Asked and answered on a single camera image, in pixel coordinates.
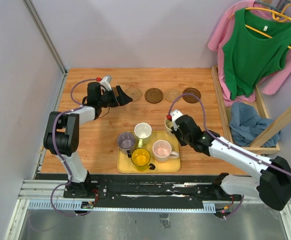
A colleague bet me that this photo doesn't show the yellow clothes hanger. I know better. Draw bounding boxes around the yellow clothes hanger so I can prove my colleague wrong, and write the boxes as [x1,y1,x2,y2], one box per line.
[228,6,291,56]

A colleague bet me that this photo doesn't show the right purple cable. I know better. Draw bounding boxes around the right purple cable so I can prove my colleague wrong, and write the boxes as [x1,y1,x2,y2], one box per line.
[169,93,291,221]

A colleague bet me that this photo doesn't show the pink white mug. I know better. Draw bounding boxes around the pink white mug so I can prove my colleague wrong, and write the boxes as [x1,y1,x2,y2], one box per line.
[152,140,180,163]

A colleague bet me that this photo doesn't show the blue crumpled cloth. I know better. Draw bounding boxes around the blue crumpled cloth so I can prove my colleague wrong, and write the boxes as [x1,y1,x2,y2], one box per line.
[229,102,274,147]

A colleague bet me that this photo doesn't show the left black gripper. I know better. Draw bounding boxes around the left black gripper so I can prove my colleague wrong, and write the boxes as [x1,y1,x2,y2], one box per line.
[98,85,133,108]

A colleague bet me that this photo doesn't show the brown wooden coaster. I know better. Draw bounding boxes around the brown wooden coaster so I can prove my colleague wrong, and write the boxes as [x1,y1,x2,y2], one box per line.
[144,88,164,104]
[112,87,119,97]
[182,87,201,104]

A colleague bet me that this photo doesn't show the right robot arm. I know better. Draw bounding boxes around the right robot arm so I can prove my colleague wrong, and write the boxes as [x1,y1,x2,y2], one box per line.
[168,110,291,211]

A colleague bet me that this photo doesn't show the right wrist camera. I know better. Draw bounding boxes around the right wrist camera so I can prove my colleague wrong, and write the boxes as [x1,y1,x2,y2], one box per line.
[166,109,183,124]

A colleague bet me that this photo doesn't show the small woven rattan coaster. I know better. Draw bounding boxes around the small woven rattan coaster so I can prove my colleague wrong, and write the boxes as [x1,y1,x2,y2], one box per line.
[164,88,181,102]

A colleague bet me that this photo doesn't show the purple grey mug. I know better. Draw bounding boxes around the purple grey mug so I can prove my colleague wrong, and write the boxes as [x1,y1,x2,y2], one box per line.
[116,131,136,158]

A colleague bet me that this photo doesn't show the green tank top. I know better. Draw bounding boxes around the green tank top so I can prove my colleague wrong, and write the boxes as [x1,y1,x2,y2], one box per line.
[222,8,291,101]

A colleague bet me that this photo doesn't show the yellow black-handled mug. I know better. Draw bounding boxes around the yellow black-handled mug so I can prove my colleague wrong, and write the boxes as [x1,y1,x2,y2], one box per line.
[131,148,156,172]

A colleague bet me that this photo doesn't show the white green-handled mug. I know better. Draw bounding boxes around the white green-handled mug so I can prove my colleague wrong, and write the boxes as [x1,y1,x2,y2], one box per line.
[134,122,152,148]

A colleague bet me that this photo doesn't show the wooden rack frame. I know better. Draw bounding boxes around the wooden rack frame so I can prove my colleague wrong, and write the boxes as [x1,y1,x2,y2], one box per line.
[211,0,291,155]

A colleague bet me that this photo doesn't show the large woven rattan coaster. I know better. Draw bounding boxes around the large woven rattan coaster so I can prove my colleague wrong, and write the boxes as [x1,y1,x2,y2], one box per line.
[125,87,143,102]

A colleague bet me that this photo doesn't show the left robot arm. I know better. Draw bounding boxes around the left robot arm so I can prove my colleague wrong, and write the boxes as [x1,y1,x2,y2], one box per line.
[43,82,133,198]

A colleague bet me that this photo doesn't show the cream beige mug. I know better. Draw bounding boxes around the cream beige mug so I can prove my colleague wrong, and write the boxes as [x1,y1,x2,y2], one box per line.
[164,118,174,136]

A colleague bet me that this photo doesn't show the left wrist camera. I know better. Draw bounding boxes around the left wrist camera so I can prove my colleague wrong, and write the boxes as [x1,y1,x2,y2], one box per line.
[96,75,112,91]

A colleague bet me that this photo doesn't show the yellow plastic tray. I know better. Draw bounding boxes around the yellow plastic tray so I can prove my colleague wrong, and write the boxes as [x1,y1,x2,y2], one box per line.
[117,131,181,174]

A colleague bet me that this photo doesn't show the aluminium corner post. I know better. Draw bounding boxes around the aluminium corner post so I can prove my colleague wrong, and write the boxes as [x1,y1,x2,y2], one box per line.
[22,0,69,76]

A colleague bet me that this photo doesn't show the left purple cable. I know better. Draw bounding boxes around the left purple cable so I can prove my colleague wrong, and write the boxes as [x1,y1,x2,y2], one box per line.
[50,78,99,217]

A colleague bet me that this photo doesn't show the purple cable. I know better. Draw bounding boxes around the purple cable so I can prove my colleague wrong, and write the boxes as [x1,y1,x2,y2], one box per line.
[50,78,99,217]
[169,93,291,221]

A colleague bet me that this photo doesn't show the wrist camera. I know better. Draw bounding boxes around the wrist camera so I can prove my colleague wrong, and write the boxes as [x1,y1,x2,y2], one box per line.
[96,75,112,91]
[166,109,183,124]

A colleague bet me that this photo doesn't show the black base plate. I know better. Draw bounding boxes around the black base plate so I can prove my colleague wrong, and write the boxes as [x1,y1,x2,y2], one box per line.
[34,172,273,208]

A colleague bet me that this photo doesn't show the aluminium rail frame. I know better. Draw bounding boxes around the aluminium rail frame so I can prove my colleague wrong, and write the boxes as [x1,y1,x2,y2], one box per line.
[4,174,291,240]

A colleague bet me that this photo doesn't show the brown wooden coaster top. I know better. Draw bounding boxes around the brown wooden coaster top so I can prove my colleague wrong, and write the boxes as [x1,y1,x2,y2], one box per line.
[144,88,164,104]

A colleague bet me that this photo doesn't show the pink t-shirt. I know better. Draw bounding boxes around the pink t-shirt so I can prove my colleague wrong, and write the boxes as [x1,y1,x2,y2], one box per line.
[208,0,291,107]

